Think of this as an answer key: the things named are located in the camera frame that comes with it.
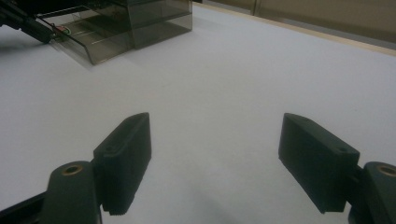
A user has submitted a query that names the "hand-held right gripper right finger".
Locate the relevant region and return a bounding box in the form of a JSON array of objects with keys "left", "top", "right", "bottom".
[{"left": 277, "top": 112, "right": 361, "bottom": 215}]

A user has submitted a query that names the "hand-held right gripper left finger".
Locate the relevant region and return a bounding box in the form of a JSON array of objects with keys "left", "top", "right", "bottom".
[{"left": 92, "top": 112, "right": 153, "bottom": 217}]

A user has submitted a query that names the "smoky transparent drawer cabinet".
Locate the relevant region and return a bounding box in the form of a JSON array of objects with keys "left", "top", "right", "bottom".
[{"left": 83, "top": 0, "right": 193, "bottom": 50}]

